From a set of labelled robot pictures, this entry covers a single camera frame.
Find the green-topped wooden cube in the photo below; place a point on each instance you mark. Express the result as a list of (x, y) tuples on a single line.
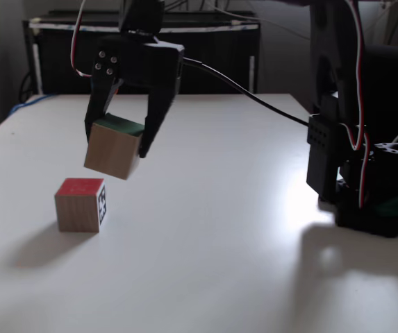
[(112, 152)]

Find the red-topped wooden cube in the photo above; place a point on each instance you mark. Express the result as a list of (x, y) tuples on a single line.
[(77, 211)]

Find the black computer case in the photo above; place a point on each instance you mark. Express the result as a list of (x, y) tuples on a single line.
[(219, 62)]

